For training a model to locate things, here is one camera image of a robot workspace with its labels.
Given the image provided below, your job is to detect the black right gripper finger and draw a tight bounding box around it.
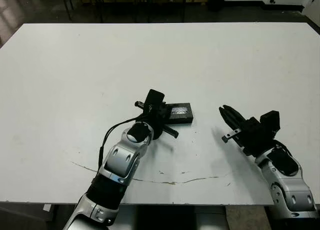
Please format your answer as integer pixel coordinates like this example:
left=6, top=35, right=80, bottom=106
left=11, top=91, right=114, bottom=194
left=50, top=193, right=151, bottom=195
left=218, top=107, right=241, bottom=136
left=222, top=104, right=246, bottom=130

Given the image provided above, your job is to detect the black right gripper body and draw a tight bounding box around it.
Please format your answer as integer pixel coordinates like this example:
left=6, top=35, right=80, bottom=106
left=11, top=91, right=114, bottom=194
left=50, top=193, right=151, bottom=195
left=221, top=116, right=276, bottom=157

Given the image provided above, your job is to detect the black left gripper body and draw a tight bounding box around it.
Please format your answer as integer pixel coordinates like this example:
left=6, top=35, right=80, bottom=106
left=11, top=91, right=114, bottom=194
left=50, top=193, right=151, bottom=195
left=134, top=101, right=180, bottom=141

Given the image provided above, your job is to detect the grey black robot torso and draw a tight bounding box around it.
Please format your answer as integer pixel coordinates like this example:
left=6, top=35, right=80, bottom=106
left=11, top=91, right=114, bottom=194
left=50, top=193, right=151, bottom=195
left=109, top=204, right=228, bottom=230

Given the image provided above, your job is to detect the black waste bin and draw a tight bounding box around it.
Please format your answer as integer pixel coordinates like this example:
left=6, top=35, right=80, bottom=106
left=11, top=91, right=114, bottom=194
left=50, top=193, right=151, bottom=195
left=207, top=0, right=229, bottom=12

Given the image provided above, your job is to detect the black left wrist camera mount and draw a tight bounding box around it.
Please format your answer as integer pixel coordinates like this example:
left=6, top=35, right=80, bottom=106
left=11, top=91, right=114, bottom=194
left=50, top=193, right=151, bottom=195
left=143, top=88, right=166, bottom=116

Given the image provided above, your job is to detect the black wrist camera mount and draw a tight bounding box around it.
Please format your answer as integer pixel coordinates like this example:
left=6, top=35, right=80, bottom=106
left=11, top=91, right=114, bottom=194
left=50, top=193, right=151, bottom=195
left=143, top=88, right=166, bottom=116
left=259, top=110, right=280, bottom=138

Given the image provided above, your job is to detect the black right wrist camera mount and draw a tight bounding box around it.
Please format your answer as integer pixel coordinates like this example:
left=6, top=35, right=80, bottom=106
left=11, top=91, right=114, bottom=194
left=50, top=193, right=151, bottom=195
left=259, top=110, right=280, bottom=138

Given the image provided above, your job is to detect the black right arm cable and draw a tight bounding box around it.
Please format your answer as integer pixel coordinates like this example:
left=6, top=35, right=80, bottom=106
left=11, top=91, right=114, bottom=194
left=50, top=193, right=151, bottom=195
left=273, top=139, right=293, bottom=156

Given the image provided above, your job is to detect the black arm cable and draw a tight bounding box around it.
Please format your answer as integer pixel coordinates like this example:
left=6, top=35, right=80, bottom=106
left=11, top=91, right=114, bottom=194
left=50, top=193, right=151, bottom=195
left=273, top=139, right=293, bottom=156
left=98, top=117, right=148, bottom=169

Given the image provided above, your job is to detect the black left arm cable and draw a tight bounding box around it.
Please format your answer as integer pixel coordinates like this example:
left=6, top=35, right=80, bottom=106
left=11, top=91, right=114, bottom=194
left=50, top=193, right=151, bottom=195
left=98, top=117, right=148, bottom=169

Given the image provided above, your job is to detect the black metal frame leg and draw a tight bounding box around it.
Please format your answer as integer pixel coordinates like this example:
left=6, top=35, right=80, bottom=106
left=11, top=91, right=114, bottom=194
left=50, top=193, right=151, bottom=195
left=61, top=0, right=75, bottom=21

